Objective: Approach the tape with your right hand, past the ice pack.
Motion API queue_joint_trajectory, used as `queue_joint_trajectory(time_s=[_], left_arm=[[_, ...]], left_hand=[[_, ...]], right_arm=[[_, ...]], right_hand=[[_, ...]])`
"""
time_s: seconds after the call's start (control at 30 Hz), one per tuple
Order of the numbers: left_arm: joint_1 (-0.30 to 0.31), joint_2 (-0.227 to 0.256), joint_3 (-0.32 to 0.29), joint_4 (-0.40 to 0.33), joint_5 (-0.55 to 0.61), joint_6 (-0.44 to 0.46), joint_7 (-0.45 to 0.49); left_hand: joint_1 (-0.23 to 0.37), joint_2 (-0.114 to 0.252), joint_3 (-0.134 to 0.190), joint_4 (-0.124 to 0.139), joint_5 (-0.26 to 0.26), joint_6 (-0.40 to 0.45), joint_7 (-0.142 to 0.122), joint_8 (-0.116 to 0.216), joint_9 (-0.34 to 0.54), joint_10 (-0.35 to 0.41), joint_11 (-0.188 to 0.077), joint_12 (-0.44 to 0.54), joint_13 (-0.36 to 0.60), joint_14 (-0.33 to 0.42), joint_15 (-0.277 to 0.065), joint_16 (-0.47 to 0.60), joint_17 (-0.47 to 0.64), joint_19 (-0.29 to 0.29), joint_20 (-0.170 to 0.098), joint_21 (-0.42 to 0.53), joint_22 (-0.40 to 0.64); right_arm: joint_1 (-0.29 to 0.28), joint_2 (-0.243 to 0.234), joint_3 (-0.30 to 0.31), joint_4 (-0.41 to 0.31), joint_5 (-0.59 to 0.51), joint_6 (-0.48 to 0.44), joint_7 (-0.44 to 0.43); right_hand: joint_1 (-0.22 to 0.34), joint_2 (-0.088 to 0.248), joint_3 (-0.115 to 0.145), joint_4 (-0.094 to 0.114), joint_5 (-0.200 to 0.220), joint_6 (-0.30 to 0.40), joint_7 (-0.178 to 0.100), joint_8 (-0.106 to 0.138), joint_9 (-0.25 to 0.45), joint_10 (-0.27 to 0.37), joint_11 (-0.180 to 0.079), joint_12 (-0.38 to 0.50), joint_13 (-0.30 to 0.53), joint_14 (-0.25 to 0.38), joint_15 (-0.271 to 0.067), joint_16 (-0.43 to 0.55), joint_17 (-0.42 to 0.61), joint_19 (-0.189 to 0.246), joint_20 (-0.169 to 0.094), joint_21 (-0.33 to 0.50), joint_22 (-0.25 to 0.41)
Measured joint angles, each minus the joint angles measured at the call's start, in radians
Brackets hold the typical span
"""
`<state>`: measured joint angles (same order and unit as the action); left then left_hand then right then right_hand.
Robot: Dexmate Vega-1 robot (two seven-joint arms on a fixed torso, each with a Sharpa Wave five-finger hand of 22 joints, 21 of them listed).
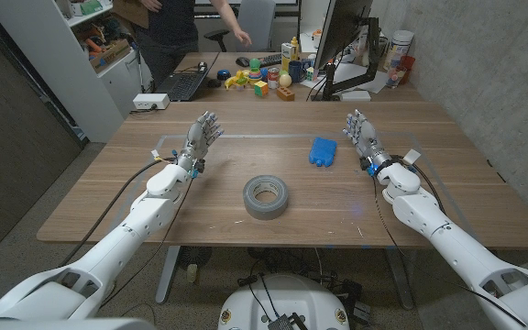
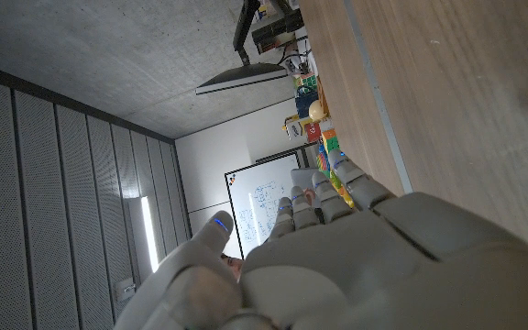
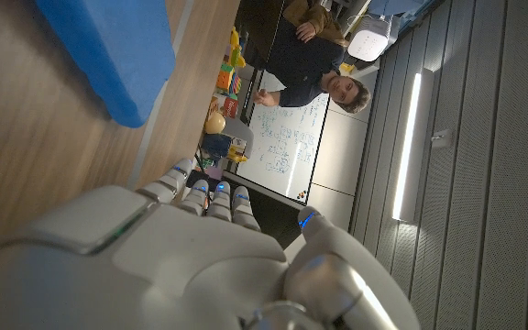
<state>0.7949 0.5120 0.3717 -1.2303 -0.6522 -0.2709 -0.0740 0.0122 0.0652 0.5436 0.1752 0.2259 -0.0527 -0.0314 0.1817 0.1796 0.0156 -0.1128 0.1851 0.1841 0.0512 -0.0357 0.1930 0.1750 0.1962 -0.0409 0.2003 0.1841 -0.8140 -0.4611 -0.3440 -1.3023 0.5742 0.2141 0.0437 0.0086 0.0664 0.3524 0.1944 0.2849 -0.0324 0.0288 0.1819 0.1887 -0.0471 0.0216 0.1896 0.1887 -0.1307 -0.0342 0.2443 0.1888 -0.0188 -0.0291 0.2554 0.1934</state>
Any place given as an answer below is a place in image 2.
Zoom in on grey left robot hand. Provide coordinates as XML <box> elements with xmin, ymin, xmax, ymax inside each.
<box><xmin>112</xmin><ymin>148</ymin><xmax>528</xmax><ymax>330</ymax></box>

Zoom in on colourful striped toy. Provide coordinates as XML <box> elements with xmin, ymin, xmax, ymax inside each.
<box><xmin>315</xmin><ymin>145</ymin><xmax>356</xmax><ymax>209</ymax></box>

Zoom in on orange and green cube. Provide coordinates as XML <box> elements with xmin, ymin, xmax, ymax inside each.
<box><xmin>320</xmin><ymin>128</ymin><xmax>341</xmax><ymax>155</ymax></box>

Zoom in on red printed box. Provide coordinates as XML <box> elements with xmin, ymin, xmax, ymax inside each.
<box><xmin>303</xmin><ymin>122</ymin><xmax>323</xmax><ymax>144</ymax></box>

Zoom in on white printed carton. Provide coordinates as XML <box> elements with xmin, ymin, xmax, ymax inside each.
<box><xmin>284</xmin><ymin>118</ymin><xmax>305</xmax><ymax>141</ymax></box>

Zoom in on yellow ball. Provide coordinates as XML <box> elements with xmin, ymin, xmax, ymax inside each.
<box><xmin>308</xmin><ymin>99</ymin><xmax>329</xmax><ymax>123</ymax></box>

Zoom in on blue plastic basket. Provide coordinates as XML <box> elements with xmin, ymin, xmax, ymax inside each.
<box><xmin>294</xmin><ymin>86</ymin><xmax>320</xmax><ymax>120</ymax></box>

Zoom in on green rubik's cube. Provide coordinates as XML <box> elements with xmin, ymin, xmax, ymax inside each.
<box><xmin>295</xmin><ymin>72</ymin><xmax>319</xmax><ymax>92</ymax></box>

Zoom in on black flat monitor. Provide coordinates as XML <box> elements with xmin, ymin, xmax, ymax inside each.
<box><xmin>194</xmin><ymin>62</ymin><xmax>289</xmax><ymax>96</ymax></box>

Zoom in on black electronics box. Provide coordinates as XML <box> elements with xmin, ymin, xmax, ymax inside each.
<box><xmin>250</xmin><ymin>8</ymin><xmax>304</xmax><ymax>54</ymax></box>

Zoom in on white whiteboard with black frame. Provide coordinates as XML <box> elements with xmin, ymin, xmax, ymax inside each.
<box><xmin>224</xmin><ymin>150</ymin><xmax>303</xmax><ymax>260</ymax></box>

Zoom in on black cable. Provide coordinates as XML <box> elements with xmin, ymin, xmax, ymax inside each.
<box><xmin>276</xmin><ymin>35</ymin><xmax>314</xmax><ymax>68</ymax></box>

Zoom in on grey wall socket plate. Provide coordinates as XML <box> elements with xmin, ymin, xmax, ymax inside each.
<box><xmin>114</xmin><ymin>277</ymin><xmax>138</xmax><ymax>303</ymax></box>

